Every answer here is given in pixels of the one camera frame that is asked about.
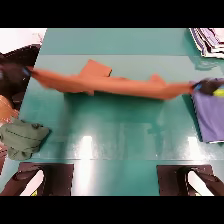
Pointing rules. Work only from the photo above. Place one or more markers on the black garment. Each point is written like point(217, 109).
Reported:
point(24, 55)

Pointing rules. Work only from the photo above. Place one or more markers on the green garment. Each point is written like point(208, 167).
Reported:
point(20, 137)

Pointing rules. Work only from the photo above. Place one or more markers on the purple garment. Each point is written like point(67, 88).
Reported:
point(210, 116)

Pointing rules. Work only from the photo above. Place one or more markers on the tan garment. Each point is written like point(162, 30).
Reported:
point(6, 110)

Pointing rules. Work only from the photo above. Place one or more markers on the heap of clothes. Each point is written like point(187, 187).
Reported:
point(209, 40)

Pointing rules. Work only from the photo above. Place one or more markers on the orange T-shirt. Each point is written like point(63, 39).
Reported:
point(100, 83)

